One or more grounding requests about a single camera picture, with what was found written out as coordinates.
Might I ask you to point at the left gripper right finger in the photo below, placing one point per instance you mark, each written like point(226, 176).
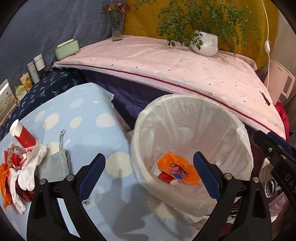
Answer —
point(252, 221)

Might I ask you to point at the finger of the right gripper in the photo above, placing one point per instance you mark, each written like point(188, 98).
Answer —
point(268, 142)

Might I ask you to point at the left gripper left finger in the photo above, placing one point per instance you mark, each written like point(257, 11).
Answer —
point(45, 220)

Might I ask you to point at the dark red velvet scrunchie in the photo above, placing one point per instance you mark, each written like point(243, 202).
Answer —
point(26, 195)

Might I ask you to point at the grey drawstring pouch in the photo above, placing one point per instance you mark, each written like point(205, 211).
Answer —
point(57, 166)

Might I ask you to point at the orange plastic wrapper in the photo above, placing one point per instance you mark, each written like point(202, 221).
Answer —
point(174, 169)

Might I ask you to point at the white lined trash bin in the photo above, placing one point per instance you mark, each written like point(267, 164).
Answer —
point(184, 125)

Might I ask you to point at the orange wrapper on table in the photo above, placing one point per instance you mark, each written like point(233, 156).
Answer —
point(5, 191)

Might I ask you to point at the black hair clip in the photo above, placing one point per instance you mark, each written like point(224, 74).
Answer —
point(265, 98)

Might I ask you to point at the red gift box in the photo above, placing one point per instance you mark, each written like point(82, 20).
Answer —
point(12, 159)

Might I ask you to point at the light blue dotted cloth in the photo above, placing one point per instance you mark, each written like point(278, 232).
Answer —
point(119, 207)

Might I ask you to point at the mustard yellow cloth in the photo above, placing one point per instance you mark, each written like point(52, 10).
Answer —
point(141, 20)

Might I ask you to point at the white cardboard box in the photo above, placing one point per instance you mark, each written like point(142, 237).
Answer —
point(7, 101)

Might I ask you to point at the green white small packet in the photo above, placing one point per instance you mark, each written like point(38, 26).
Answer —
point(20, 92)

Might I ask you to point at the pink sheet covered table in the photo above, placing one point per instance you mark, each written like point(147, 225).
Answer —
point(228, 79)

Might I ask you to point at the white pot green plant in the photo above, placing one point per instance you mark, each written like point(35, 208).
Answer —
point(188, 22)

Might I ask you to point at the navy floral cloth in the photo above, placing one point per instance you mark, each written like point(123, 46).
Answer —
point(56, 82)

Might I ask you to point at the orange patterned small box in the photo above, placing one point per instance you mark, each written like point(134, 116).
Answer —
point(26, 81)

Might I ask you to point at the white cylindrical jar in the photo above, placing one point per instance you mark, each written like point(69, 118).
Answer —
point(39, 62)

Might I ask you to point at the mint green tissue box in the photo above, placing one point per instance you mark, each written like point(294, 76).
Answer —
point(66, 49)

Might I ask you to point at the blue grey blanket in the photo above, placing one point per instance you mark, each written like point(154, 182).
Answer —
point(39, 27)

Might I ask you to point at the glass vase pink flowers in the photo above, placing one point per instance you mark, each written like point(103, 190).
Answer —
point(116, 12)

